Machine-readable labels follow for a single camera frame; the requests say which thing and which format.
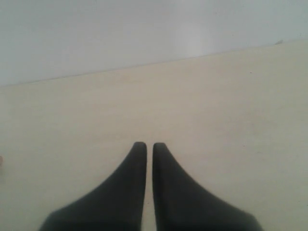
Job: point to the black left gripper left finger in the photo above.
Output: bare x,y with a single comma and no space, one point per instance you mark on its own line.
115,205

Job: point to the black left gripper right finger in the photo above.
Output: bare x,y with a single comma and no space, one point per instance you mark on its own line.
181,204

